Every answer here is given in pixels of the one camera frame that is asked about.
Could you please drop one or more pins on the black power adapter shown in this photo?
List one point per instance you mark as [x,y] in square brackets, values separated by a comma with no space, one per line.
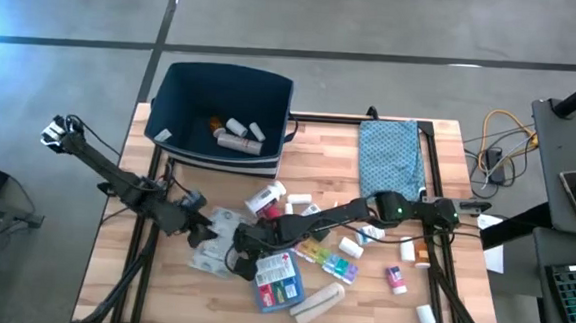
[495,164]

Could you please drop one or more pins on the small red box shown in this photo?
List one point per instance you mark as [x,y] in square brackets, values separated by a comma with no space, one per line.
[273,213]

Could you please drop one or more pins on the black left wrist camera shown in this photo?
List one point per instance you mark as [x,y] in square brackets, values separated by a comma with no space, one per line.
[193,199]

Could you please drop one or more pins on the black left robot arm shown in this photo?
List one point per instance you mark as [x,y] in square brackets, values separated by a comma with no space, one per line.
[112,173]

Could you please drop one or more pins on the multicolour weekly pill organizer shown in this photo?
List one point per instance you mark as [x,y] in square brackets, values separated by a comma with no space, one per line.
[327,261]

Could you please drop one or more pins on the blue first aid kit box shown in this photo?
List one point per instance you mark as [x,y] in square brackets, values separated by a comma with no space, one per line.
[278,283]

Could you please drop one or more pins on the orange bottle white cap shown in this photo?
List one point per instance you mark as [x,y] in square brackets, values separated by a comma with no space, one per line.
[422,255]

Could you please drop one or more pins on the white paper basket tag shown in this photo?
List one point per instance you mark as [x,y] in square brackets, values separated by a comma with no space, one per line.
[163,135]

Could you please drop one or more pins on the white plate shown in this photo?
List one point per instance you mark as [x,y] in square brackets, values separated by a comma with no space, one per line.
[407,249]

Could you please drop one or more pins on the small white pill bottle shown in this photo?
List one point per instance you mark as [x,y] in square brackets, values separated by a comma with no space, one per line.
[257,131]

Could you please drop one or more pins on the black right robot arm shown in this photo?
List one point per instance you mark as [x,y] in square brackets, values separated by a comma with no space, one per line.
[345,212]

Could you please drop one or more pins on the white bottle blue label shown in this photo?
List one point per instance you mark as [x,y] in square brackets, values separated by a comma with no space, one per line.
[370,234]

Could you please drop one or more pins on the white plastic pill bottle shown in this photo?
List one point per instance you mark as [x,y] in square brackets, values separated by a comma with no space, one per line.
[236,127]
[427,319]
[351,247]

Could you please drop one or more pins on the black desk beam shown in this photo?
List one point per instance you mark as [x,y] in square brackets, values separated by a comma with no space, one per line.
[514,226]

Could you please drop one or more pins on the navy white striped fabric basket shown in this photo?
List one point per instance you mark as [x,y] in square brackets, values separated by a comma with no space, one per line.
[197,91]

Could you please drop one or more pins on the large white labelled bottle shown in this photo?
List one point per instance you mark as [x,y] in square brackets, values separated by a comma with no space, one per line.
[264,196]

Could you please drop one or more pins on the beige elastic bandage roll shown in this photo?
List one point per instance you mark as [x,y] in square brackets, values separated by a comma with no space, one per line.
[317,304]

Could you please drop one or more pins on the tiny white vial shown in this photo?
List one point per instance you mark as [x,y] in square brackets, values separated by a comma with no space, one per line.
[288,208]

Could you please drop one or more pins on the white paper sheet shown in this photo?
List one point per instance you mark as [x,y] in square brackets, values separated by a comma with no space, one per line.
[494,254]

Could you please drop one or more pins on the grey pink tube bottle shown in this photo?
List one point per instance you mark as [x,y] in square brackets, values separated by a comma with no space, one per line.
[239,144]

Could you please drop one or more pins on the blue patterned cloth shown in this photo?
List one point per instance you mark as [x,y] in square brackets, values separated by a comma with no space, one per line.
[391,158]

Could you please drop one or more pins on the clear pill blister pack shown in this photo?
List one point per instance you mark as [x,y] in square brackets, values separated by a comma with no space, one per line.
[209,262]
[226,220]

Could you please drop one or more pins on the purple bottle white cap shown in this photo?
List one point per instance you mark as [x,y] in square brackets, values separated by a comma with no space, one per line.
[395,278]

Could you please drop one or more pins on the small white packet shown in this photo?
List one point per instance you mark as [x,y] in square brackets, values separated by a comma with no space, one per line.
[311,210]

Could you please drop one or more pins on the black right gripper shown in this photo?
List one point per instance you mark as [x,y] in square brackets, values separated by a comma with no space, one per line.
[279,231]

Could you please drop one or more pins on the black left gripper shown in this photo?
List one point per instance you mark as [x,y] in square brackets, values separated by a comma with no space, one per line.
[179,220]

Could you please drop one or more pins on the orange translucent pill bottle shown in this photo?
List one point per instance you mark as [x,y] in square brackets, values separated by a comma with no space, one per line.
[215,124]

